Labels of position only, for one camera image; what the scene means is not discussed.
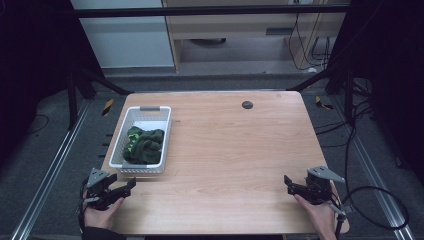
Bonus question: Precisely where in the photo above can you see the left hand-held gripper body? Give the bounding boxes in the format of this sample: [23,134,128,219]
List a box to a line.
[82,168,118,212]

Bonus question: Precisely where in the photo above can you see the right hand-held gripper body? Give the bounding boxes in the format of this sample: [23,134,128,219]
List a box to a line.
[303,165,346,206]

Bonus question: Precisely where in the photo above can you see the person's left hand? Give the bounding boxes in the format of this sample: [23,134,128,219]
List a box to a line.
[83,196,125,231]

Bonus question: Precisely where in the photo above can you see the person's right hand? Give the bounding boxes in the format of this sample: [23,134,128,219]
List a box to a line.
[293,181,338,240]

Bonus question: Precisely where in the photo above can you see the white plastic basket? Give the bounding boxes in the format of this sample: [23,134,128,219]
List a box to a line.
[108,105,173,175]

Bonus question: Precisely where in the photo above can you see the dark green cloth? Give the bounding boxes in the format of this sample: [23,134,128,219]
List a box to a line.
[121,125,166,165]

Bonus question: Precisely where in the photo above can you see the yellow black floor tape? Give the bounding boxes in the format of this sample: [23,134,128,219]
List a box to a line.
[101,98,115,117]
[314,95,334,111]

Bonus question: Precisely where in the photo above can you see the black metal stand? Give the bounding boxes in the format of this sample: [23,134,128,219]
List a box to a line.
[65,65,135,132]
[287,61,356,122]

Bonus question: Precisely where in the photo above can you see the dark curtain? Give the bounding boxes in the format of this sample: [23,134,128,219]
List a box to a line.
[328,0,424,186]
[0,0,104,168]

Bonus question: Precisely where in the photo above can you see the white cabinet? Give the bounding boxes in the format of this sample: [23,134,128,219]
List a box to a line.
[70,0,176,70]

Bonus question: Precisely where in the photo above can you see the light wooden desk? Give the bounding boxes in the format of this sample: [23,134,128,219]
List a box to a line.
[161,0,352,73]

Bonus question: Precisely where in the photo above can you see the aluminium floor rail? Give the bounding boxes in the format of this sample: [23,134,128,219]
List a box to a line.
[331,95,416,240]
[9,99,92,240]

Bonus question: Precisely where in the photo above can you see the black floor cables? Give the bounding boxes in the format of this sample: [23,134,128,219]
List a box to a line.
[314,79,374,188]

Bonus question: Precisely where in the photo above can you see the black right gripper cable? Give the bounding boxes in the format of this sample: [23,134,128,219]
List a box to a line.
[329,185,411,240]

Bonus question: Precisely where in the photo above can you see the thin black floor cable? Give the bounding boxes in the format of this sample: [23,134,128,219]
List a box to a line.
[27,113,51,136]

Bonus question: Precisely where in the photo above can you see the black hanging desk cables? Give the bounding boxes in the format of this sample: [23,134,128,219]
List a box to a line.
[287,12,332,72]

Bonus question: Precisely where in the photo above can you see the black horizontal frame bar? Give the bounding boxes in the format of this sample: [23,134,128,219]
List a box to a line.
[73,5,350,19]

